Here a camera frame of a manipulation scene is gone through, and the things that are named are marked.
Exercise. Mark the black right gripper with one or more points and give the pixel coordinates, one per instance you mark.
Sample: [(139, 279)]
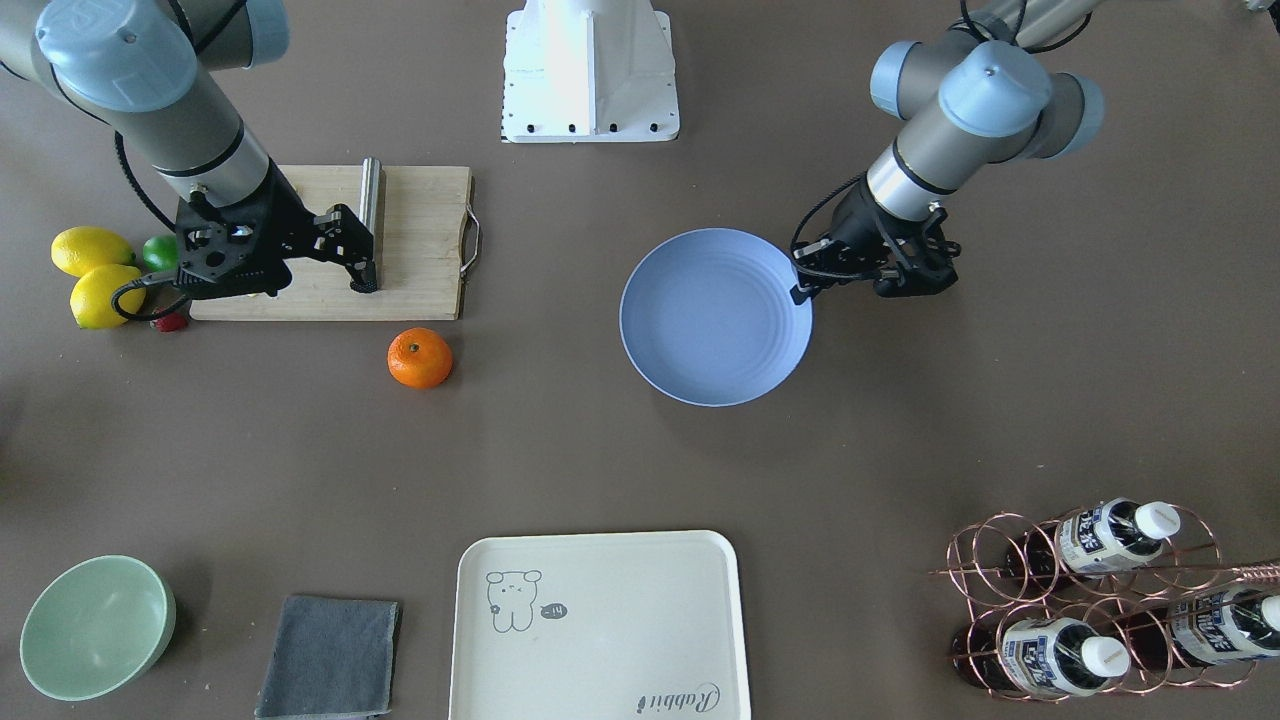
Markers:
[(283, 212)]

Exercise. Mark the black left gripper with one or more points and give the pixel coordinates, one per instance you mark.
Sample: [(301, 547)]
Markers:
[(853, 226)]

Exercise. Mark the second robot arm blue caps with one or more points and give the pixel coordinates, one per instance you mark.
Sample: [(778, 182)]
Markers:
[(976, 96)]

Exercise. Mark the robot arm with blue caps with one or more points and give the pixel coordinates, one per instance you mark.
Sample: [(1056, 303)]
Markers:
[(145, 69)]

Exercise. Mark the blue plate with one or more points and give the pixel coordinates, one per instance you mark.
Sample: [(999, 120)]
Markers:
[(708, 318)]

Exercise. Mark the metal cylinder on board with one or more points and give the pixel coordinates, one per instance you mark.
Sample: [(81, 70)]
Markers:
[(371, 214)]

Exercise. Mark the wooden cutting board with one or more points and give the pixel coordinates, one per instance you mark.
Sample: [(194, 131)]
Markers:
[(424, 215)]

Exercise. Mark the orange mandarin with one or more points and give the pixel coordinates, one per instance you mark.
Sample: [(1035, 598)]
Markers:
[(419, 358)]

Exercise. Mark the green lime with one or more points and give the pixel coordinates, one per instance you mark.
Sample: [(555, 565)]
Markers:
[(160, 253)]

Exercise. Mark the small red fruit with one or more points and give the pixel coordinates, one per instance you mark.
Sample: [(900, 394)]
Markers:
[(170, 323)]

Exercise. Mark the yellow lemon lower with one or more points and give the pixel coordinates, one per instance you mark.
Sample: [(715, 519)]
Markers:
[(90, 300)]

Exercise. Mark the yellow lemon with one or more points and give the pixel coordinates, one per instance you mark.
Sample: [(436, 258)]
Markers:
[(78, 250), (90, 300)]

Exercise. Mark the yellow lemon upper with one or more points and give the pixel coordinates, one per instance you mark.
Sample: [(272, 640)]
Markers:
[(78, 250)]

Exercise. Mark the bottle top in rack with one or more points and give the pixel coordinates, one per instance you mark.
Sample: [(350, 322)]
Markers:
[(1111, 537)]

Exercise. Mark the bottle in rack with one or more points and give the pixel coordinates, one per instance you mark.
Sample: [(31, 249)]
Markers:
[(1111, 537), (1235, 625), (1040, 659)]

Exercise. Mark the cream tray with bear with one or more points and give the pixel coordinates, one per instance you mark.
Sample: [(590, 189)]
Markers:
[(644, 625)]

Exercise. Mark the grey folded cloth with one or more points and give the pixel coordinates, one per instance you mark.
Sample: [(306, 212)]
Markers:
[(331, 659)]

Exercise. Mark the bottle lower in rack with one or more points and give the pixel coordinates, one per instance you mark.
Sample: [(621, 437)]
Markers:
[(1235, 625), (1040, 659)]

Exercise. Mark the green bowl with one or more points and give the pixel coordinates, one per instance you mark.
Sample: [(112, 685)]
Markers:
[(97, 627)]

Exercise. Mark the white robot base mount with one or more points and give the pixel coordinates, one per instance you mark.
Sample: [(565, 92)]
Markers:
[(589, 72)]

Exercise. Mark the copper wire bottle rack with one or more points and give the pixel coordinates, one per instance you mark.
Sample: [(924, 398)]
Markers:
[(1190, 563)]

